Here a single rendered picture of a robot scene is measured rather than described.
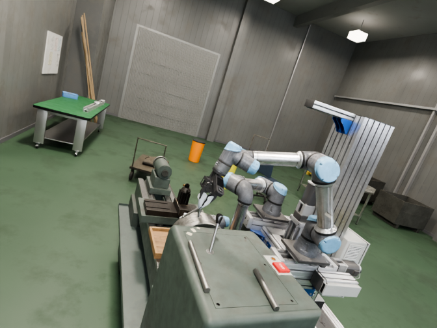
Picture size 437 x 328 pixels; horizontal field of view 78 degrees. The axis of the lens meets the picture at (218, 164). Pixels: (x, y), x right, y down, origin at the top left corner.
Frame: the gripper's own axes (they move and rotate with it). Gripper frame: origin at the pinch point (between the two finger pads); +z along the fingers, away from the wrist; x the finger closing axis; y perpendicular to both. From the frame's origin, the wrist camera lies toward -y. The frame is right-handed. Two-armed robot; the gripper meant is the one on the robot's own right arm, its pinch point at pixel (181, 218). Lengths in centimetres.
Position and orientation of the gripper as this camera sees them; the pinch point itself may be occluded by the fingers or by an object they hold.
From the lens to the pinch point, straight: 180.8
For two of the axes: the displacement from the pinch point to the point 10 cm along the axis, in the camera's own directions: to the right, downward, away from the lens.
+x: 2.9, -9.3, -2.4
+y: -3.4, -3.3, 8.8
